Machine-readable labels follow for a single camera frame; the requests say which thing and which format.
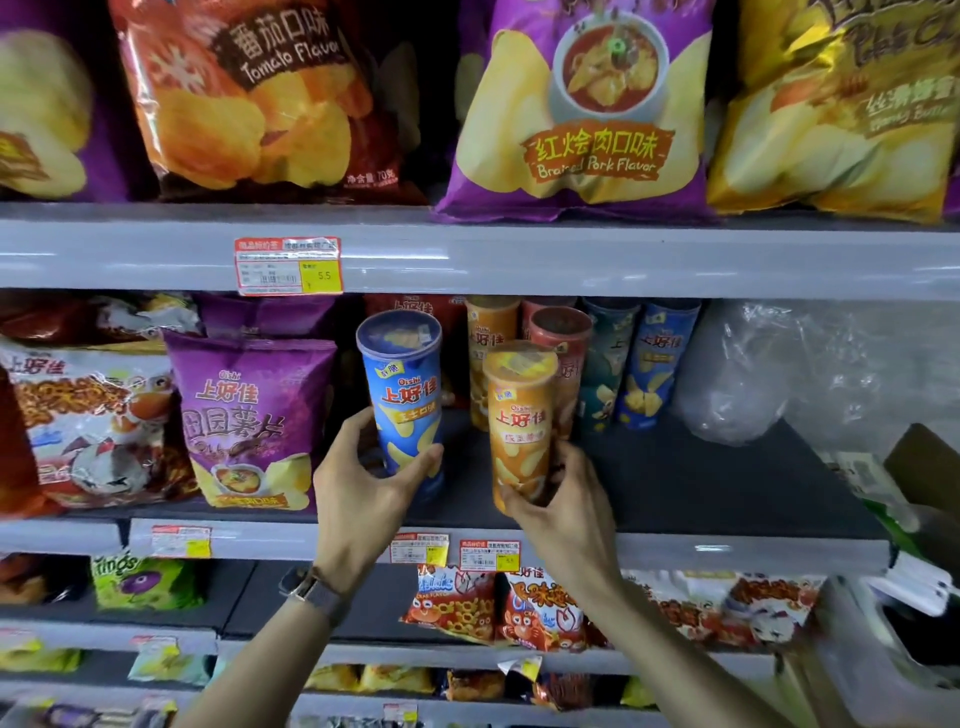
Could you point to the person's right hand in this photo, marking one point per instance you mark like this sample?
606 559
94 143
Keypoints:
577 532

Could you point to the person's left hand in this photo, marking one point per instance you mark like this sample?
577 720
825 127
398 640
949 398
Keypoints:
352 510

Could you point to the orange chip can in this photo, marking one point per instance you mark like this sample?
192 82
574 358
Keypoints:
517 420

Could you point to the blue chip can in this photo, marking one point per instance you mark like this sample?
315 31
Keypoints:
401 375

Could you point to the teal chip can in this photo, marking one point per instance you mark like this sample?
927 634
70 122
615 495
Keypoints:
607 360

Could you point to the green snack bag purple cartoon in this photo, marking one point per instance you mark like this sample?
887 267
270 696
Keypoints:
142 585

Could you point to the teal snack bag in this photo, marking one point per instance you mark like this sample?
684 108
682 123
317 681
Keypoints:
169 670

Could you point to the grey store shelving unit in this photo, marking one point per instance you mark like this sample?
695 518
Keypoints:
600 259

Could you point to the red white cartoon snack bag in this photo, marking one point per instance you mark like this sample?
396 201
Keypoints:
142 315
90 420

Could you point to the tray of wafer stick packs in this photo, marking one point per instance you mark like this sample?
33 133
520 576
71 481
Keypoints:
97 718

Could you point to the blue orange-flame chip bag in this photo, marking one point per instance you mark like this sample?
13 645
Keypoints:
22 581

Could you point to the pale yellow snack bag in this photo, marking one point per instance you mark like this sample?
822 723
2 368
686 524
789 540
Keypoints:
37 660

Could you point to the large orange tomato chip bag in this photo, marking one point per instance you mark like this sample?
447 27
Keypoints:
247 112

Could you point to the large golden yellow snack bag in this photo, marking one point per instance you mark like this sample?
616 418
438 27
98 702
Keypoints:
825 150

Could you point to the person's right forearm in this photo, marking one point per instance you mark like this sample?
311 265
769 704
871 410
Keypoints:
675 660

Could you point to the red yellow price tag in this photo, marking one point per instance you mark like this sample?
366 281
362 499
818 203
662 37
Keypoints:
156 647
484 556
400 713
412 549
521 667
270 266
159 705
176 541
19 641

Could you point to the smartwatch with grey band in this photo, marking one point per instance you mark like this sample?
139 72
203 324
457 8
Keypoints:
319 592

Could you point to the crumpled clear plastic bag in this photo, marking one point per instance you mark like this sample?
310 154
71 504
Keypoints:
787 360

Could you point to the white green printed packet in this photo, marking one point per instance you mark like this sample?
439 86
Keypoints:
862 487

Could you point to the grey plastic basket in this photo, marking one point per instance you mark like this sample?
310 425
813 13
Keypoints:
847 675

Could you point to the white power adapter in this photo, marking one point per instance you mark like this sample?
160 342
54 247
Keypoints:
911 585

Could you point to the brown cardboard box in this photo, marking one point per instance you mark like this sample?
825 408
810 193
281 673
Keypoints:
926 465

